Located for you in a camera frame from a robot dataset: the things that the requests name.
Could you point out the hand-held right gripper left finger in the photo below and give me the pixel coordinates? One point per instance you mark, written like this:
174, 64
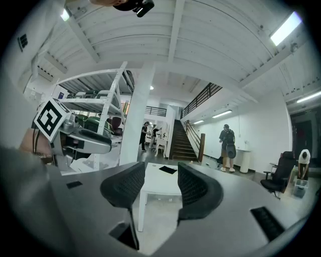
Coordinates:
124, 185

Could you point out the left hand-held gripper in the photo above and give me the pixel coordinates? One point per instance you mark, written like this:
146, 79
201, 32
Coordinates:
75, 140

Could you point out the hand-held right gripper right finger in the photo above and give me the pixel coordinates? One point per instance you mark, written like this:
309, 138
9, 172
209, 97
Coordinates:
198, 190

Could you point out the person's left forearm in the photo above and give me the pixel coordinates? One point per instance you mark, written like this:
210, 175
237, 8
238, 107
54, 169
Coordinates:
32, 141

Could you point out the white square table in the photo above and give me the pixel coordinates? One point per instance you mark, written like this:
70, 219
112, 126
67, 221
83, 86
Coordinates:
160, 182

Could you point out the flat black pad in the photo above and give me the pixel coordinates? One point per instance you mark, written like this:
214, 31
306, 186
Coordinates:
168, 169

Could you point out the dark wooden staircase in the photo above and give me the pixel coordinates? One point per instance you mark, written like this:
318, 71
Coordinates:
182, 143

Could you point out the white metal shelf rack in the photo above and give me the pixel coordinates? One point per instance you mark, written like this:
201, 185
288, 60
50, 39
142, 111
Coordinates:
105, 100

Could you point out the white cylindrical bin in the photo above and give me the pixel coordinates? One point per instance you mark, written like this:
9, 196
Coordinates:
245, 161

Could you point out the white ornate side table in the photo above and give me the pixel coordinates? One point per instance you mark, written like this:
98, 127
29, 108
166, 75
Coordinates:
160, 141

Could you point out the white square pillar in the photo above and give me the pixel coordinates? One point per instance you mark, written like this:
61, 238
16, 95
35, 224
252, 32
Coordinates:
135, 118

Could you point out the long tube light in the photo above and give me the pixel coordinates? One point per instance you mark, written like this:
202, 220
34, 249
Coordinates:
198, 122
309, 97
222, 114

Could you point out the black office chair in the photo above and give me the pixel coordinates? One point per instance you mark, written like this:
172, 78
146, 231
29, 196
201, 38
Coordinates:
281, 173

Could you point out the black stair railing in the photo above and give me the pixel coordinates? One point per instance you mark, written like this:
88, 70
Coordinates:
200, 99

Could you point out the clear plastic storage box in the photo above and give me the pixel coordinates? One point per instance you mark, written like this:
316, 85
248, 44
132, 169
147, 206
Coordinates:
301, 188

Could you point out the rectangular ceiling light panel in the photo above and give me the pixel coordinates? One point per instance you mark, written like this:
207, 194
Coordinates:
285, 28
65, 15

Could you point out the black head-mounted camera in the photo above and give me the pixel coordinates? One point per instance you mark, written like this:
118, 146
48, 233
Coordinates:
140, 6

